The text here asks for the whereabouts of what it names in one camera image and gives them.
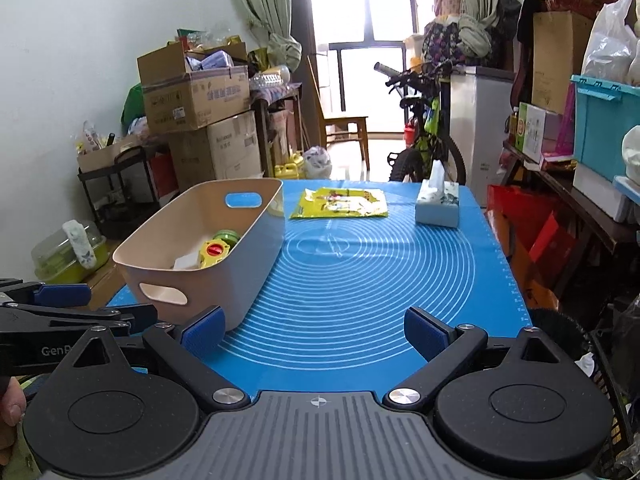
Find cardboard box on cart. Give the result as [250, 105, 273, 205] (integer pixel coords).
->
[77, 135, 141, 173]

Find white foam box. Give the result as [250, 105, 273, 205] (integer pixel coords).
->
[572, 165, 631, 223]

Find black plastic bag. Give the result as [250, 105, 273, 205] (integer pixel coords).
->
[607, 295, 640, 376]

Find green and white box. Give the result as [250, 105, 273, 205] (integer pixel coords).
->
[517, 102, 561, 158]

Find light blue shelf unit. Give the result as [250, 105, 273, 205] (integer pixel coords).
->
[612, 175, 640, 206]

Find taped brown cardboard box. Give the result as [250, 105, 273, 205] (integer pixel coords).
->
[87, 260, 127, 311]

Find knotted pale green curtain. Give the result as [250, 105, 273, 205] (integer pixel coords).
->
[457, 0, 503, 58]

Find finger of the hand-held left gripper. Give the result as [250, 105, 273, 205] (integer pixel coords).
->
[0, 303, 158, 336]
[0, 278, 92, 307]

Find beige plastic basket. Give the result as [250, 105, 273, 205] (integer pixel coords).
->
[112, 178, 285, 332]

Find blue silicone mat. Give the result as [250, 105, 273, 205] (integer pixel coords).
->
[105, 180, 532, 396]

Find pink flat package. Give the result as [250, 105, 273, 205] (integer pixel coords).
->
[557, 85, 576, 156]

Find yellow detergent jug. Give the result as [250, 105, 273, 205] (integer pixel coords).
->
[274, 152, 303, 181]

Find dark wooden side table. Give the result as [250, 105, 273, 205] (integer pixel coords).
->
[250, 82, 303, 176]

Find large white plastic bag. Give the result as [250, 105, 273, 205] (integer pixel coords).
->
[582, 0, 640, 86]

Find wooden chair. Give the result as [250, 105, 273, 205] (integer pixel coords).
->
[307, 55, 371, 171]

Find black utility cart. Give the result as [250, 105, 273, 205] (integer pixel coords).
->
[77, 147, 171, 238]

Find dark wooden shelf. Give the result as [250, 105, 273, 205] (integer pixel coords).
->
[502, 140, 640, 286]

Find green and black bicycle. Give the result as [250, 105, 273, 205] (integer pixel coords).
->
[374, 62, 466, 183]

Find clear plastic tray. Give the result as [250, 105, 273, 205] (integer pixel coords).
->
[250, 66, 291, 88]

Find black round bin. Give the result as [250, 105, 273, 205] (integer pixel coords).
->
[530, 307, 593, 361]

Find red paper bags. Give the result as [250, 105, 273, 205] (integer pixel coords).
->
[487, 185, 576, 308]

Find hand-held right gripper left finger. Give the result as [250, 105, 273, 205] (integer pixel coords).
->
[55, 305, 251, 411]

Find teal storage bin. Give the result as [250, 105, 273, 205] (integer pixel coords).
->
[571, 75, 640, 181]

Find floral cloth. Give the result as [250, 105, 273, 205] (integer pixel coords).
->
[422, 20, 463, 68]

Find red and white appliance box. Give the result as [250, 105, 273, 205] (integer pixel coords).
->
[150, 152, 179, 196]

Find person's left hand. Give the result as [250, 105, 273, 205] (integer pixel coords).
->
[0, 377, 24, 427]

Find yellow printed packet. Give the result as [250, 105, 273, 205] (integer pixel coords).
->
[290, 186, 390, 220]

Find large wrapped carton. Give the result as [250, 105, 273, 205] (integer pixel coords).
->
[167, 110, 263, 191]

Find green container with clear lid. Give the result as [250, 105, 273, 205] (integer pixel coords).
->
[31, 220, 111, 283]

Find black mesh crate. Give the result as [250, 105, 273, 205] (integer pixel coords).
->
[590, 327, 640, 480]

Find tissue box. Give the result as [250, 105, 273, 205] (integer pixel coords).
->
[415, 160, 460, 228]

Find white crumpled bag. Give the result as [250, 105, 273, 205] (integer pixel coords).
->
[621, 125, 640, 181]

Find green bag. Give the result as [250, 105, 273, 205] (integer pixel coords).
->
[121, 85, 146, 131]

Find light green garment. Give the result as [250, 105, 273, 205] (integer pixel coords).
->
[0, 376, 42, 480]

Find open printed cardboard box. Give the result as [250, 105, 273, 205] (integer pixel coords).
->
[137, 42, 251, 135]

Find tall brown cardboard box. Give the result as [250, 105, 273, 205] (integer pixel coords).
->
[531, 10, 593, 113]

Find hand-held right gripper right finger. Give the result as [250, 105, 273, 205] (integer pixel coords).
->
[383, 306, 574, 411]

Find yellow toy launcher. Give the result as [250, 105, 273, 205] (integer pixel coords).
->
[197, 240, 233, 268]

